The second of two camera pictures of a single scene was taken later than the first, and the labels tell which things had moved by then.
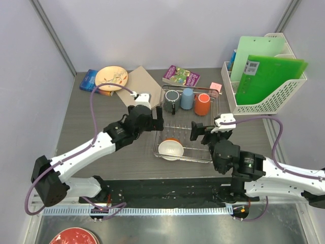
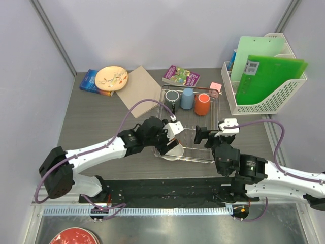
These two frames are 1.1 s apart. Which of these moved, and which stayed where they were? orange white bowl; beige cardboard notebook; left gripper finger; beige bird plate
Moved: left gripper finger
Stayed: beige cardboard notebook; orange white bowl; beige bird plate
